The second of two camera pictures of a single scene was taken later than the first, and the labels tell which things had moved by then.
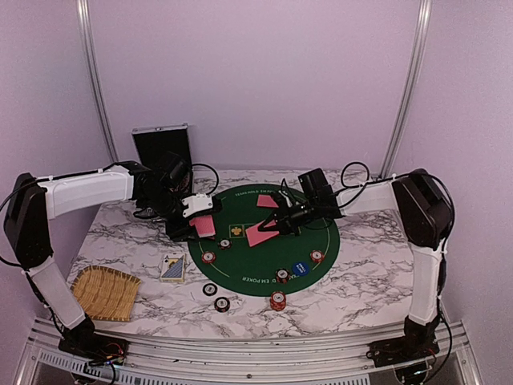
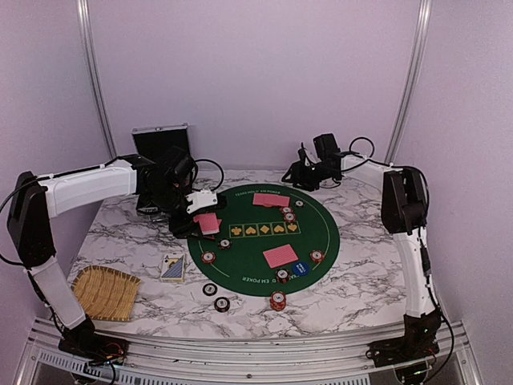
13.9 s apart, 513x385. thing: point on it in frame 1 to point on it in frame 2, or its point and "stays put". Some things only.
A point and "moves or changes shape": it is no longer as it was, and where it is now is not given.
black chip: x=209 y=289 stays put
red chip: x=208 y=257 stays put
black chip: x=282 y=276 stays put
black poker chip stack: x=222 y=305 stays put
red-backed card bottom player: x=255 y=237 to x=280 y=256
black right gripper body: x=291 y=220 to x=310 y=179
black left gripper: x=179 y=232 stays put
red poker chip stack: x=278 y=300 stays put
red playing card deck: x=204 y=226 moves or changes shape
